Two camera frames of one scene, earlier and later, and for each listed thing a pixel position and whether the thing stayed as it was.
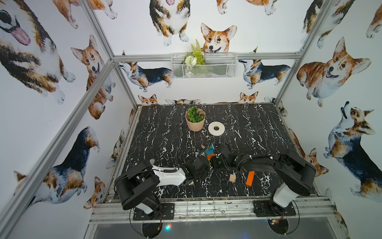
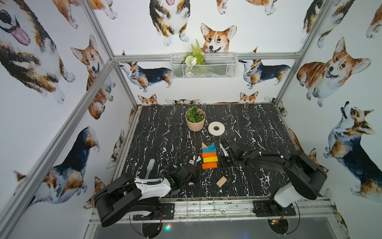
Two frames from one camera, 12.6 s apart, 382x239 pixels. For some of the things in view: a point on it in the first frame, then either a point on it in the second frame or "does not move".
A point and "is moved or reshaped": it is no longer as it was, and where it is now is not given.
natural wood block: (233, 178) → (222, 181)
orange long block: (249, 178) is moved or reshaped
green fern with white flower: (195, 57) does not move
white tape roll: (216, 128) does not move
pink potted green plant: (195, 118) does not move
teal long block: (210, 151) does not move
